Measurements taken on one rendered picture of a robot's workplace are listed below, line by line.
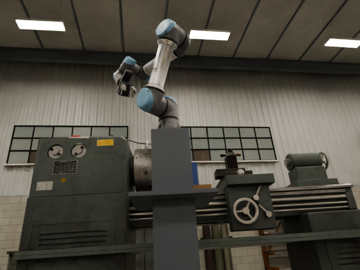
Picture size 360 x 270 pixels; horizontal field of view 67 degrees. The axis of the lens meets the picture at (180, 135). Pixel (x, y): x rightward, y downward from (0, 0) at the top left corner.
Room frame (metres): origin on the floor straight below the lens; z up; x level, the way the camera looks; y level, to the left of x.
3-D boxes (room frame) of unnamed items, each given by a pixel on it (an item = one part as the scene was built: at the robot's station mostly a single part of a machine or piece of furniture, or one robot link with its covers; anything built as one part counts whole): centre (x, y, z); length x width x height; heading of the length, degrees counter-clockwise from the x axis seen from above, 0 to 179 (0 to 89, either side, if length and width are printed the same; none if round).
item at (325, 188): (1.93, -0.09, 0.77); 2.10 x 0.34 x 0.18; 93
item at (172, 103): (1.37, 0.06, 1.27); 0.13 x 0.12 x 0.14; 140
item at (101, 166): (1.87, 0.66, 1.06); 0.59 x 0.48 x 0.39; 93
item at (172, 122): (1.38, 0.06, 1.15); 0.15 x 0.15 x 0.10
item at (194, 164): (1.93, -0.08, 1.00); 0.08 x 0.06 x 0.23; 3
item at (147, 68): (1.38, 0.07, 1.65); 0.49 x 0.11 x 0.12; 50
